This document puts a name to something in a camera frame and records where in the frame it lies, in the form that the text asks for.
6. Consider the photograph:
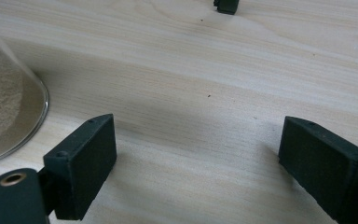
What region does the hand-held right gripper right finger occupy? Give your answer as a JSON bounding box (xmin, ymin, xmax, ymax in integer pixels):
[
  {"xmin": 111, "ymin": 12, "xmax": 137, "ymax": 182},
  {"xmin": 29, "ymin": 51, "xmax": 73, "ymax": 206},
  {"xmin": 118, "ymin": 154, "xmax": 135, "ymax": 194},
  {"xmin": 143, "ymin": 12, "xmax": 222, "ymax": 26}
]
[{"xmin": 278, "ymin": 116, "xmax": 358, "ymax": 224}]

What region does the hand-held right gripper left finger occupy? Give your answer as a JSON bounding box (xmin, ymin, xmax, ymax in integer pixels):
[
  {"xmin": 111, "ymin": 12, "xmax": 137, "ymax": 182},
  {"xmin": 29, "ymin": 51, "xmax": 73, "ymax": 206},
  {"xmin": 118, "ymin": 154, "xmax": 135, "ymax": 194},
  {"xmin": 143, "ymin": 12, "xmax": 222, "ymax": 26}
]
[{"xmin": 42, "ymin": 113, "xmax": 118, "ymax": 221}]

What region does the glass jar holed white lid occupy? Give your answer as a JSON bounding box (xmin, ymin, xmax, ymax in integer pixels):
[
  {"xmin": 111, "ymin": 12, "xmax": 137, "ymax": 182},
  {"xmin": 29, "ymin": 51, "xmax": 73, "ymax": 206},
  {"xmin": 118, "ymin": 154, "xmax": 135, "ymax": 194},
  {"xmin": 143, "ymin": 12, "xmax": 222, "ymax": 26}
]
[{"xmin": 0, "ymin": 18, "xmax": 49, "ymax": 165}]

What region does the black metal shelf rack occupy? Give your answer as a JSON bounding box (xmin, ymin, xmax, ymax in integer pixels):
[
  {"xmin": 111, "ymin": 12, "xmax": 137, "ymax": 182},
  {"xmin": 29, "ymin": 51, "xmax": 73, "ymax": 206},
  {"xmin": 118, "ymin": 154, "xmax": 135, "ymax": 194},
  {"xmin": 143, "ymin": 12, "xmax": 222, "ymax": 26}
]
[{"xmin": 213, "ymin": 0, "xmax": 241, "ymax": 16}]

